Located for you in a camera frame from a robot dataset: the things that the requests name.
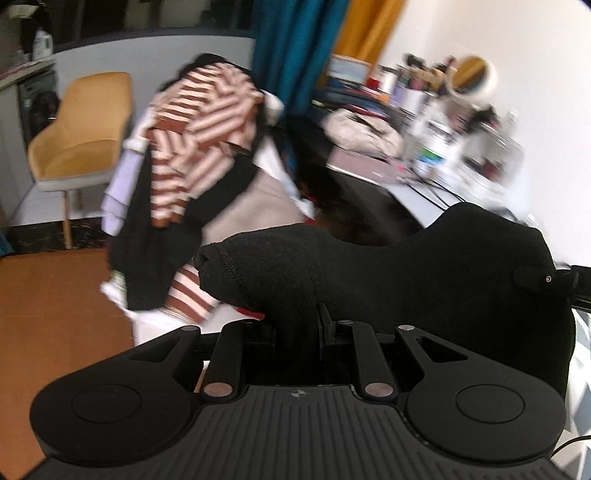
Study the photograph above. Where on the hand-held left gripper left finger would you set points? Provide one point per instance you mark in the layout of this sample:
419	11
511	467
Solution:
228	360

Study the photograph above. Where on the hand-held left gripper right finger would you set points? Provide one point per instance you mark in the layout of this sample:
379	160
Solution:
369	360

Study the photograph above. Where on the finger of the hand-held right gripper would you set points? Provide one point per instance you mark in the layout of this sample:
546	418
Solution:
548	278

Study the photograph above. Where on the black hooded sweatshirt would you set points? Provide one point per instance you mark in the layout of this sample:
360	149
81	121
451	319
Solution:
415	277

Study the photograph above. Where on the white chair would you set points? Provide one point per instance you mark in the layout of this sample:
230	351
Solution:
157	327

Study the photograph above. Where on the black garment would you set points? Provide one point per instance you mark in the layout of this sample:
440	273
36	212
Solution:
147	267

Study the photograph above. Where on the white fluffy cloth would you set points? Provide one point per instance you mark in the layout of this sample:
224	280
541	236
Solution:
115	290

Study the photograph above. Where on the beige garment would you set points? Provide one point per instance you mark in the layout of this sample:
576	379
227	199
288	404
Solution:
258	212

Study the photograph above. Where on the cluttered desk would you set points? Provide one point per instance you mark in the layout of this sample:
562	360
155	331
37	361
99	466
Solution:
369	198

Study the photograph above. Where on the round mirror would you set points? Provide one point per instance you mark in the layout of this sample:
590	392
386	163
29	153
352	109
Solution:
471	76

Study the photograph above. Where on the beige bag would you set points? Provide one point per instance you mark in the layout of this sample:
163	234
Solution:
364	134

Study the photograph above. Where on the red and white striped garment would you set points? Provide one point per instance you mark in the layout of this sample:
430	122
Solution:
203	120

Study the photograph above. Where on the row of cosmetics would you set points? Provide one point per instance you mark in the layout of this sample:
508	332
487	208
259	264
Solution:
392	76

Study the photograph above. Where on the yellow upholstered chair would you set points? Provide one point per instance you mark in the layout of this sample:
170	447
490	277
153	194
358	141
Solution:
78	134

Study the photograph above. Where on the orange curtain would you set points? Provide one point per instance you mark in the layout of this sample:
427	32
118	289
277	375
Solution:
369	27

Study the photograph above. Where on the grey washing machine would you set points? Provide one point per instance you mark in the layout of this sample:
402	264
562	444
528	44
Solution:
39	104

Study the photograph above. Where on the teal curtain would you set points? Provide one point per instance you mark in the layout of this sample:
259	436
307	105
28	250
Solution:
295	46

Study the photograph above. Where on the white detergent bottle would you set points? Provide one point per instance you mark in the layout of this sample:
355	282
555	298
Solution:
44	44

